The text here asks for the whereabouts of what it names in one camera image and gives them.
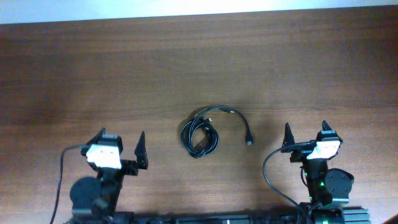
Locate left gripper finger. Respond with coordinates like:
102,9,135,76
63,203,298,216
134,132,149,170
86,128,106,145

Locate black cable short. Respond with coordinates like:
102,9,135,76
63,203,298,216
192,106,254,146

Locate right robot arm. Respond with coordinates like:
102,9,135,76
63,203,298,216
282,121,354,223

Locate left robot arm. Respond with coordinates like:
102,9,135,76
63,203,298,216
69,128,149,223

